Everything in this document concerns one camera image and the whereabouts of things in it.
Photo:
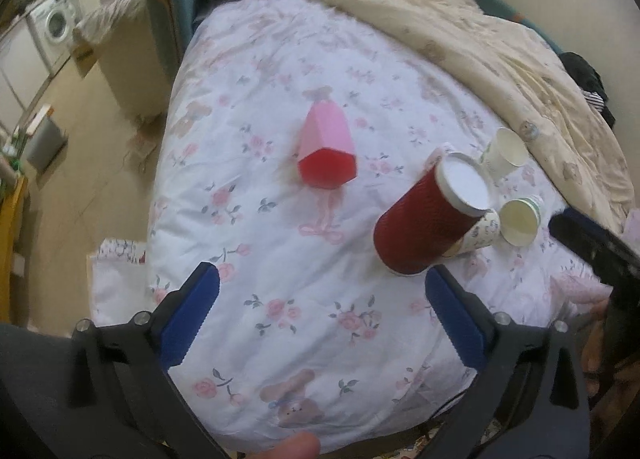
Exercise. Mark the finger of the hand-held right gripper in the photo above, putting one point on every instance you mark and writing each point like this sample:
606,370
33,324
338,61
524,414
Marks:
592,241

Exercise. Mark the white paper cup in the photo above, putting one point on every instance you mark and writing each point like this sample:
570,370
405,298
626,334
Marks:
502,151

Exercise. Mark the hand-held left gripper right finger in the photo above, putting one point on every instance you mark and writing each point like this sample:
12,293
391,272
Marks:
457,324

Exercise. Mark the beige comforter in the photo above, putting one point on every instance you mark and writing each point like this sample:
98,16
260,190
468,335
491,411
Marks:
500,44

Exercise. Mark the white cabinet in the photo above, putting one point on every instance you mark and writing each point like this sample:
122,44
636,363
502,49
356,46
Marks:
20,69

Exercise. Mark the red ribbed cup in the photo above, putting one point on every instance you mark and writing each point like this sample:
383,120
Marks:
432,219

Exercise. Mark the dark clothing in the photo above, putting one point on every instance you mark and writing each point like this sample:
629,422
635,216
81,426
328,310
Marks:
585,81

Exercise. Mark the patterned paper cup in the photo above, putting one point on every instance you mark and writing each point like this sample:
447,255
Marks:
477,236

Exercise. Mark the white floral blanket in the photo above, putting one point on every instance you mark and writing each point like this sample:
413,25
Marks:
260,239

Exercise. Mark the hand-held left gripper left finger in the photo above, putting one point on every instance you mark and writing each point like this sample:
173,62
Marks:
191,316

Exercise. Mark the green rimmed paper cup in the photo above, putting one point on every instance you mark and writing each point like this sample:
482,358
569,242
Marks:
520,221

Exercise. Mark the white washing machine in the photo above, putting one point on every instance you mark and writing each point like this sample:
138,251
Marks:
52,24

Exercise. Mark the yellow furniture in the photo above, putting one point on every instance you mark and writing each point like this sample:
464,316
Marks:
11,239

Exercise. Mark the grey bin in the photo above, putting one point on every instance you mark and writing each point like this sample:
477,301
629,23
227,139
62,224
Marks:
45,141

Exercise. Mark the white printed cloth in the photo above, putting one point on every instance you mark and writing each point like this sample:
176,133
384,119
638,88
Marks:
115,279

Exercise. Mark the pink faceted cup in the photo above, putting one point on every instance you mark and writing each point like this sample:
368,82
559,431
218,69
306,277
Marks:
325,149

